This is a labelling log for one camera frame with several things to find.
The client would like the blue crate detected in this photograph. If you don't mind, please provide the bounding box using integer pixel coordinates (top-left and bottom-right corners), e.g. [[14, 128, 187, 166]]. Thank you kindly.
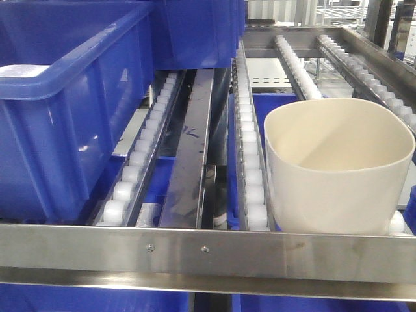
[[151, 1, 245, 70], [1, 1, 153, 220]]

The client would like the white roller track middle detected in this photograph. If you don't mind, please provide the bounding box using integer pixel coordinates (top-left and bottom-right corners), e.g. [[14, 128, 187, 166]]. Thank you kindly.
[[232, 40, 270, 231]]

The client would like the blue crate rear centre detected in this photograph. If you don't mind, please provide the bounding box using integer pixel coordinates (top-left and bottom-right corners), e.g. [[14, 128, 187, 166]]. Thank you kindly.
[[151, 1, 245, 70]]

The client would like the white roller track right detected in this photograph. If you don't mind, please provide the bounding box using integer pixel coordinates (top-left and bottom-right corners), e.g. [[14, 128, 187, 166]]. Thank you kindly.
[[317, 34, 415, 132]]

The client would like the steel flow rack front rail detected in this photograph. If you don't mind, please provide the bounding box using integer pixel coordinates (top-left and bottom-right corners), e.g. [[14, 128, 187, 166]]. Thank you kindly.
[[1, 224, 415, 302]]

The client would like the white roller track left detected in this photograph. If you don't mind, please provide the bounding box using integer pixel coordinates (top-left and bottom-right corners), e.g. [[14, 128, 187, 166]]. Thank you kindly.
[[92, 71, 183, 227]]

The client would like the steel divider bar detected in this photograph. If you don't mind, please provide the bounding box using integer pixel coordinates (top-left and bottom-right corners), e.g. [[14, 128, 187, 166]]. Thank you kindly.
[[159, 69, 215, 229]]

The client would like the blue crate upper left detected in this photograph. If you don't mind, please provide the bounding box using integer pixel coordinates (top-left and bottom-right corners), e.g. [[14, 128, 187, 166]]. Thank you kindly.
[[1, 1, 153, 220]]

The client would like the white roller track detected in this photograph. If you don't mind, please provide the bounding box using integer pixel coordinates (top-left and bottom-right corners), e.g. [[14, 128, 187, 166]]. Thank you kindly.
[[317, 34, 415, 132], [92, 71, 183, 227], [232, 40, 270, 231]]

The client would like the white plastic bin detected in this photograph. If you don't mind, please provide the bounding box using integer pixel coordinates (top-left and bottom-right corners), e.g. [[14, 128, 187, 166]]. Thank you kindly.
[[264, 98, 415, 235]]

